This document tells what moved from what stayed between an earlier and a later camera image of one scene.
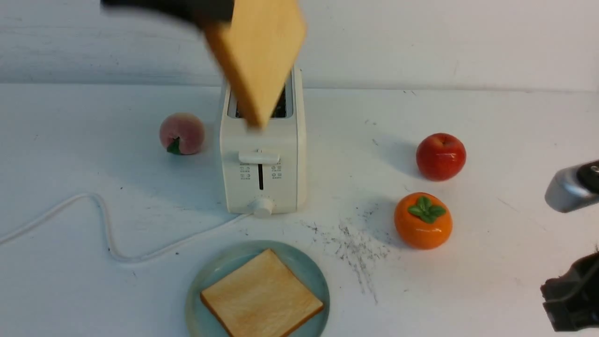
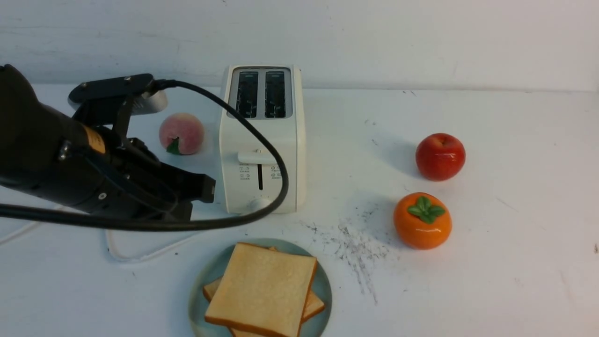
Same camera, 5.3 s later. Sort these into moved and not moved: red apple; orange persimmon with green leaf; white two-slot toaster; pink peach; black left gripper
Moved: black left gripper
Not moved: pink peach; red apple; white two-slot toaster; orange persimmon with green leaf
